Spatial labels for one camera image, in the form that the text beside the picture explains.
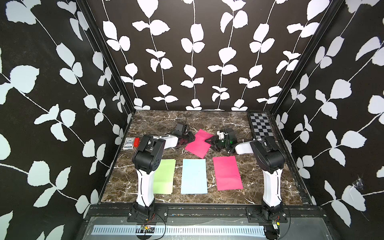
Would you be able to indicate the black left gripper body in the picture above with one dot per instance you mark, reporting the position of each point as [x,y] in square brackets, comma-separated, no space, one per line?
[187,138]

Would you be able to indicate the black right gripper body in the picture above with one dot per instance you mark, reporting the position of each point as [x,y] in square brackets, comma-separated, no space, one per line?
[219,144]

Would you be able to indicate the pink paper sheet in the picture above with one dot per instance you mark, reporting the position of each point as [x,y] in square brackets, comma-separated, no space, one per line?
[227,173]
[199,147]

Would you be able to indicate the light blue paper sheet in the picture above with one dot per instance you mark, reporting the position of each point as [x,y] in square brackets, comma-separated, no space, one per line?
[194,177]

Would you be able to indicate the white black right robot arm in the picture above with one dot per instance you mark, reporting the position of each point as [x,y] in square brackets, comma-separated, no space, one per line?
[270,158]

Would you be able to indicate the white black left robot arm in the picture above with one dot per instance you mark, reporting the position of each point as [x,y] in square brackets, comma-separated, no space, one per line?
[147,159]

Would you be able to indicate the black white chessboard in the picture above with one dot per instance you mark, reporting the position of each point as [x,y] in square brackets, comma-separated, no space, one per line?
[261,125]

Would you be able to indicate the playing card box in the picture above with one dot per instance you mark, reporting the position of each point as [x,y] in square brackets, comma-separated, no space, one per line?
[131,143]

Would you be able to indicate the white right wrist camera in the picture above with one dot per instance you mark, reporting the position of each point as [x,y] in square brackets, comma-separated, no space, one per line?
[225,133]

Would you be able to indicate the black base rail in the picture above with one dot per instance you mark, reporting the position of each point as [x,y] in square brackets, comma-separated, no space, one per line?
[164,212]

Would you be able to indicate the white slotted cable duct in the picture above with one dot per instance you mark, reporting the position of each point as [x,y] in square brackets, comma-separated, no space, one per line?
[137,230]

